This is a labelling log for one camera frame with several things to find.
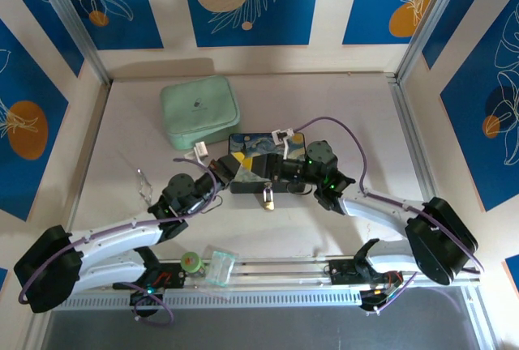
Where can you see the starry night print box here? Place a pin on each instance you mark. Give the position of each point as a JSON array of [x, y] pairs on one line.
[[251, 143]]

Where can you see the brass padlock with silver shackle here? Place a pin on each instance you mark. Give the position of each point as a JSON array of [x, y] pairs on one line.
[[268, 203]]

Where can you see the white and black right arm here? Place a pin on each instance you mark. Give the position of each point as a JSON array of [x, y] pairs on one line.
[[381, 208]]

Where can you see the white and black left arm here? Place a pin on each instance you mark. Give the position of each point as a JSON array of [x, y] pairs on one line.
[[121, 236]]

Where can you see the clear plastic holder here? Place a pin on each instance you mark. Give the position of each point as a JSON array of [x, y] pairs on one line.
[[144, 190]]

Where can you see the mint green zipper pouch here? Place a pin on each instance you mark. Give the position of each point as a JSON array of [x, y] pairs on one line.
[[198, 111]]

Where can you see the green tape roll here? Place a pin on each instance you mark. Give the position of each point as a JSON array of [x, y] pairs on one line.
[[191, 263]]

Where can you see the clear plastic box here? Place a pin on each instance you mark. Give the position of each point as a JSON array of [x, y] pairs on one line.
[[221, 269]]

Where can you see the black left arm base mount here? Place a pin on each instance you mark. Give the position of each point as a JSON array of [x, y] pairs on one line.
[[172, 275]]

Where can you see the aluminium side rail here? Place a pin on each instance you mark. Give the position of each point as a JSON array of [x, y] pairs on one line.
[[87, 163], [411, 131]]

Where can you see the aluminium table edge rail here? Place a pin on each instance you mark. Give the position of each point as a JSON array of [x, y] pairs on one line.
[[284, 271]]

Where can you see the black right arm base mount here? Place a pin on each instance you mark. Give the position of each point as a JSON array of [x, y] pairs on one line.
[[344, 273]]

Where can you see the aluminium frame post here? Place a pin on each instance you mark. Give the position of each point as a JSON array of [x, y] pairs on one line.
[[434, 14], [69, 14]]

